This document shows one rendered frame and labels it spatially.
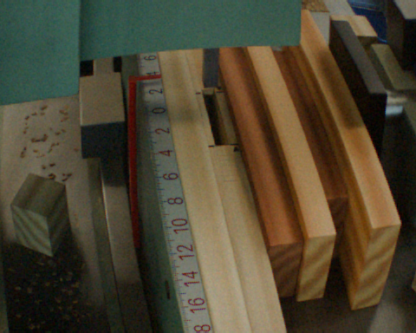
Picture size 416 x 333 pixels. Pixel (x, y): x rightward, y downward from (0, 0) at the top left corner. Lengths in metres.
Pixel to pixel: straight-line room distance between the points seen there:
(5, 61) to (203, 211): 0.15
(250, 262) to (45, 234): 0.23
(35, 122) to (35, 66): 0.34
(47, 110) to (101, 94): 0.09
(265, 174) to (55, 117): 0.33
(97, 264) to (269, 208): 0.21
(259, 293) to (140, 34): 0.17
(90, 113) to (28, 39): 0.27
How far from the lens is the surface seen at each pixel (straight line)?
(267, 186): 0.57
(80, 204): 0.78
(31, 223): 0.72
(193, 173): 0.57
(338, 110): 0.59
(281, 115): 0.61
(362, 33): 0.75
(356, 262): 0.55
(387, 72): 0.66
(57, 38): 0.52
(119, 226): 0.73
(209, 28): 0.57
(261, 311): 0.51
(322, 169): 0.58
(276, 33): 0.58
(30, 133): 0.85
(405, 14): 0.65
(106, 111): 0.78
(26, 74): 0.53
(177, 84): 0.64
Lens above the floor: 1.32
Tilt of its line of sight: 40 degrees down
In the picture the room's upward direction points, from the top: 2 degrees clockwise
